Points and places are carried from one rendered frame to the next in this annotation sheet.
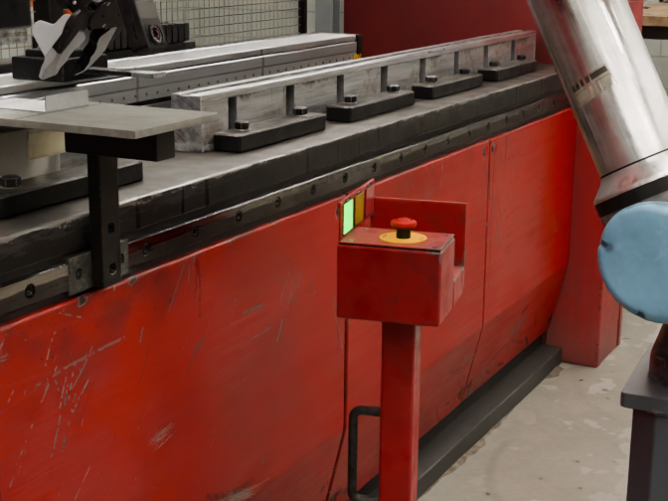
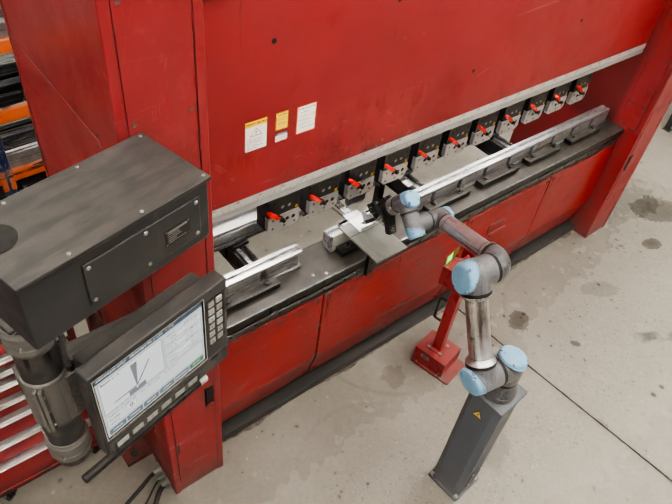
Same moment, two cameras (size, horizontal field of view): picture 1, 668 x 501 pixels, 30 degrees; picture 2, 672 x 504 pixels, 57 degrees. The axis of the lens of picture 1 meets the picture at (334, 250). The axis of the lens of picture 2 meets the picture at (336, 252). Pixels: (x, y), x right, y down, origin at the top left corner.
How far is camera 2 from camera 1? 169 cm
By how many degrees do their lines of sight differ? 33
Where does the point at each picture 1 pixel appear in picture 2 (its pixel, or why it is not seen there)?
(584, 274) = (593, 205)
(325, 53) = not seen: hidden behind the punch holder
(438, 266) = not seen: hidden behind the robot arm
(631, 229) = (465, 374)
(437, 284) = not seen: hidden behind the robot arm
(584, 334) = (584, 224)
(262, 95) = (447, 186)
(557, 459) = (537, 285)
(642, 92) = (480, 347)
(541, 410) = (547, 255)
